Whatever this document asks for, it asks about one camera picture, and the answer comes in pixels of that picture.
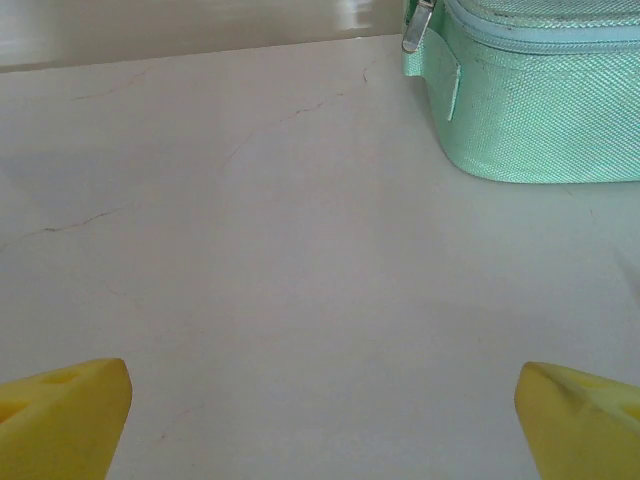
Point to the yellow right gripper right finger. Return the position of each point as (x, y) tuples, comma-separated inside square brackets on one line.
[(590, 430)]

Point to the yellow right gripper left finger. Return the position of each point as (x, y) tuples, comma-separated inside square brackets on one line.
[(60, 425)]

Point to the mint green zip case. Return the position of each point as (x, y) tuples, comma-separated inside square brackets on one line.
[(540, 110)]

